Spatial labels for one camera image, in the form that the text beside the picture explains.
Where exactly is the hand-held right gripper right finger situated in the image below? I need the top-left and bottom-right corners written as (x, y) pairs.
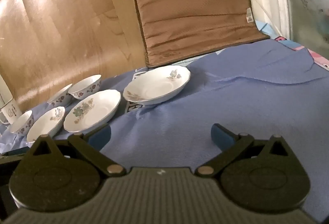
top-left (195, 123), bottom-right (302, 177)

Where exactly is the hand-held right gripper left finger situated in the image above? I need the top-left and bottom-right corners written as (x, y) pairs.
top-left (22, 123), bottom-right (127, 177)

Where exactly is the white floral plate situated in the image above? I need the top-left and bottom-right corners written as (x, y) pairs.
top-left (63, 89), bottom-right (121, 133)
top-left (123, 65), bottom-right (191, 105)
top-left (26, 106), bottom-right (66, 142)

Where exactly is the white floral bowl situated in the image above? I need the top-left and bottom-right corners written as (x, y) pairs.
top-left (68, 74), bottom-right (102, 100)
top-left (47, 83), bottom-right (73, 107)
top-left (10, 110), bottom-right (35, 135)

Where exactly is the blue blanket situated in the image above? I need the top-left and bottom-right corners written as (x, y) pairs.
top-left (0, 39), bottom-right (329, 222)

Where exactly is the white floral mug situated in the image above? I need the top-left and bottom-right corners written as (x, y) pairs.
top-left (0, 104), bottom-right (20, 126)

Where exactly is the wooden board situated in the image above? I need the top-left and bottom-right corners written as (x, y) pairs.
top-left (0, 0), bottom-right (149, 112)

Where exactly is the pink printed bed sheet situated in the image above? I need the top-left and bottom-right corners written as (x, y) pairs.
top-left (258, 21), bottom-right (329, 71)

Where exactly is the brown cushion mat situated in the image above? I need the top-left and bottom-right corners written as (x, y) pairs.
top-left (132, 0), bottom-right (271, 68)

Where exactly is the white framed floral glass window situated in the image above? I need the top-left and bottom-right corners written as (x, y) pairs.
top-left (250, 0), bottom-right (329, 46)

